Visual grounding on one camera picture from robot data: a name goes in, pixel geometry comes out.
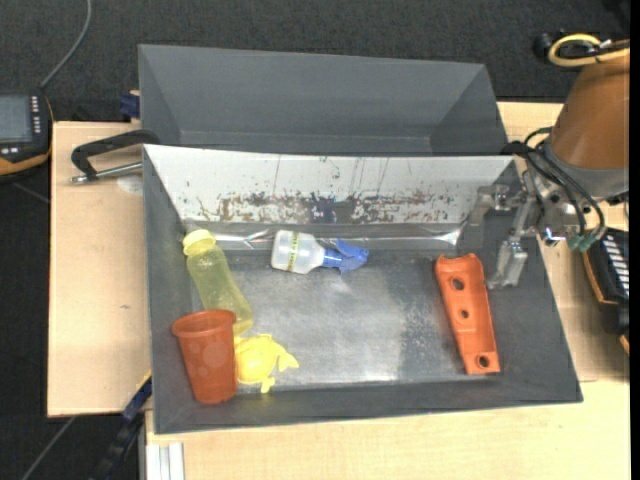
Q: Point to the grey metal bin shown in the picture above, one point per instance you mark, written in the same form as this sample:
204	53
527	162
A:
340	308

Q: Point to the yellow toy turtle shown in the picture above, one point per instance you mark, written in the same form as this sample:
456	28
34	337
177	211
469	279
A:
257	360

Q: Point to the yellow clear plastic bottle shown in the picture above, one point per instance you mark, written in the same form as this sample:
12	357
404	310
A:
217	280

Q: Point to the orange flat block with holes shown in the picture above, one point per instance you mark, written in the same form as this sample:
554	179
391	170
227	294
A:
467	308

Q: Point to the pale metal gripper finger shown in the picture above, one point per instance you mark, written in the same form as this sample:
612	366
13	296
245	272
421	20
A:
487	200
511	263

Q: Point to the red-orange plastic cup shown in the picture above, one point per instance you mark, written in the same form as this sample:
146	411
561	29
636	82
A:
207	358

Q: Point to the pale wood board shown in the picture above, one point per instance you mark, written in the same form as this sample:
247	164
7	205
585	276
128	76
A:
95	278

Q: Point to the white spray bottle blue nozzle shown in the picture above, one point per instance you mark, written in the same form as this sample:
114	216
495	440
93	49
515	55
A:
295	253

